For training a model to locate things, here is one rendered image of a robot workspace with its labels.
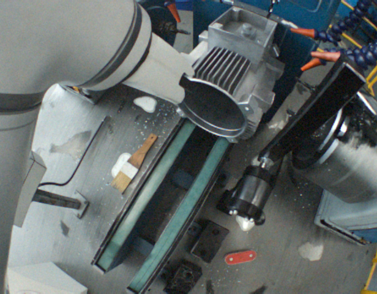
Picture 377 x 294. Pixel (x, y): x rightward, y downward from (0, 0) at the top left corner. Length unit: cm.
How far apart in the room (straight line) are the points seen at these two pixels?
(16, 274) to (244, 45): 76
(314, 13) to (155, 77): 45
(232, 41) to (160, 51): 19
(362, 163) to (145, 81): 34
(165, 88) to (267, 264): 53
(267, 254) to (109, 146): 59
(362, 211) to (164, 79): 48
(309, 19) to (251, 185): 43
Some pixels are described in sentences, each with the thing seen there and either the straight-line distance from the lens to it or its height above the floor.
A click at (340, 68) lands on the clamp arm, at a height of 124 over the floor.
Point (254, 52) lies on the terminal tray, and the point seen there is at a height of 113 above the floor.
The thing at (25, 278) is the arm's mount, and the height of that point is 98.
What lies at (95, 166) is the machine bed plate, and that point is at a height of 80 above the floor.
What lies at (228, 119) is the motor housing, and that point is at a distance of 42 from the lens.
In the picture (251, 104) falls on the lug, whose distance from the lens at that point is 29.
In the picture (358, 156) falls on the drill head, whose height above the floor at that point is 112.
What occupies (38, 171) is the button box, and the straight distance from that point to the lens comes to 41.
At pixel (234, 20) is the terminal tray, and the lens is 42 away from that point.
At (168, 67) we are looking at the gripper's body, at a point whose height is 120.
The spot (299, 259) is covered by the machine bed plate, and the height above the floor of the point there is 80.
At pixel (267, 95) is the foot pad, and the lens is 33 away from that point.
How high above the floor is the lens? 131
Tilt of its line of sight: 69 degrees down
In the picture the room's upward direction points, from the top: 3 degrees counter-clockwise
